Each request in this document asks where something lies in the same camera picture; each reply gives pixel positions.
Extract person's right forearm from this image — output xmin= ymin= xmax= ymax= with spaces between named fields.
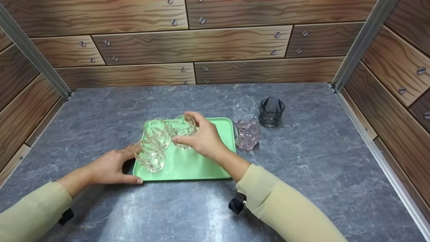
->
xmin=214 ymin=145 xmax=348 ymax=242

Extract green plastic tray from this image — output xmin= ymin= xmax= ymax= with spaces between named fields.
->
xmin=132 ymin=117 xmax=237 ymax=182

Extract dark grey faceted glass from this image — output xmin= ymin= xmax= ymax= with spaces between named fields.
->
xmin=258 ymin=96 xmax=286 ymax=128

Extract tall clear faceted glass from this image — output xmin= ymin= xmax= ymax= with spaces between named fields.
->
xmin=233 ymin=96 xmax=258 ymax=132

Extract pink faceted glass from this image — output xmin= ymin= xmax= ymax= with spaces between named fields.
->
xmin=235 ymin=119 xmax=261 ymax=151

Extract black wrist band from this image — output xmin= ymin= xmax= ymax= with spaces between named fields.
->
xmin=228 ymin=192 xmax=248 ymax=215
xmin=57 ymin=208 xmax=75 ymax=226

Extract person's left forearm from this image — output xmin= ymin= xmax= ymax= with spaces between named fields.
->
xmin=0 ymin=167 xmax=92 ymax=242

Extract person's left hand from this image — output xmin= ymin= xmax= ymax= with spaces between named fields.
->
xmin=88 ymin=144 xmax=144 ymax=186

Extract person's right hand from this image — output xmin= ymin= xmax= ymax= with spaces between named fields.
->
xmin=171 ymin=111 xmax=230 ymax=159

